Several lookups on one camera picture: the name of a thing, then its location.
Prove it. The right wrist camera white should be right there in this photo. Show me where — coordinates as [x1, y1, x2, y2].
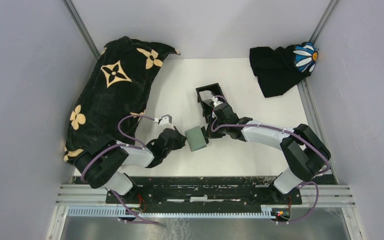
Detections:
[212, 99, 223, 108]

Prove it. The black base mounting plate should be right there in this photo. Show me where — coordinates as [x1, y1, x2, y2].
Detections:
[120, 176, 303, 214]

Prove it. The black plastic bin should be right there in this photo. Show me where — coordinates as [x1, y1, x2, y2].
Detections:
[195, 83, 227, 125]

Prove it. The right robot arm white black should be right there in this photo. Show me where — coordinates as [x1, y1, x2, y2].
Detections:
[209, 101, 331, 204]

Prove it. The aluminium rail frame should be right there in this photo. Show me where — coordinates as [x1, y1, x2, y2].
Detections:
[45, 173, 364, 240]

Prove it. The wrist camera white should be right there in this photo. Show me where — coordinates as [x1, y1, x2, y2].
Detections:
[212, 99, 223, 108]
[154, 114, 175, 130]

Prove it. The slotted grey cable duct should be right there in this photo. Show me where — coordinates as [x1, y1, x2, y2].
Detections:
[66, 206, 281, 220]

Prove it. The green leather card holder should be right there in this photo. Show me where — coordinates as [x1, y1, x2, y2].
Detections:
[185, 126, 209, 152]

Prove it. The stack of cards in bin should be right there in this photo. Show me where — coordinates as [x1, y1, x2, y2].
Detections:
[198, 90, 215, 106]

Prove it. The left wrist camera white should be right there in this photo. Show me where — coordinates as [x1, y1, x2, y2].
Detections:
[154, 114, 175, 130]

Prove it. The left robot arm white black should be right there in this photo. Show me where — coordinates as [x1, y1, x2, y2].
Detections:
[73, 128, 187, 204]

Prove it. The black cloth with daisy print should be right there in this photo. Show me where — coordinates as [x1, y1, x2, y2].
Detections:
[249, 42, 319, 98]

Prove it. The black blanket with tan flowers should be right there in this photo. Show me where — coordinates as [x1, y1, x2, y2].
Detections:
[63, 36, 180, 164]

